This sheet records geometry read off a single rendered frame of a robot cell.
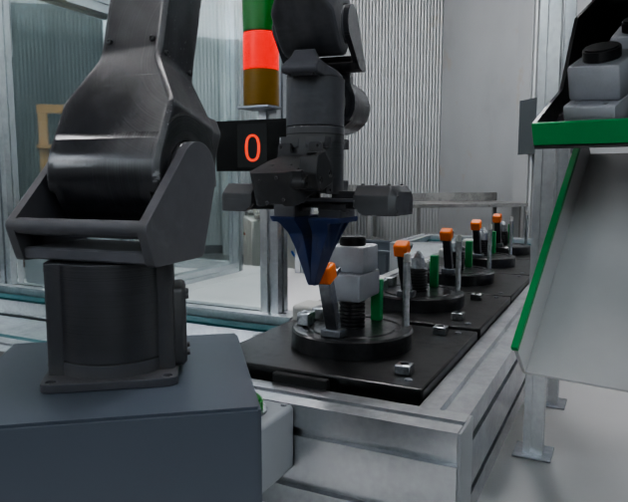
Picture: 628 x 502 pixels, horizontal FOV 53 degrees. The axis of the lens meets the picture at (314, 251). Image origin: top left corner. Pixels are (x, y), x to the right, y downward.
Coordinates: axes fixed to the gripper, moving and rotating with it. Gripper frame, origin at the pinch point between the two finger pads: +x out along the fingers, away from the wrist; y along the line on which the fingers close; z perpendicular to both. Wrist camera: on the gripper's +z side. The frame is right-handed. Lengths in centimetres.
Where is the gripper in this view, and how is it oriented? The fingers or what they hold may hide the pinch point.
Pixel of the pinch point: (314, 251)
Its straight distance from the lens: 62.9
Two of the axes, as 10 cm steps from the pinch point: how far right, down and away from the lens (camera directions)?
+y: 9.0, 0.6, -4.4
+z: -4.4, 0.9, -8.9
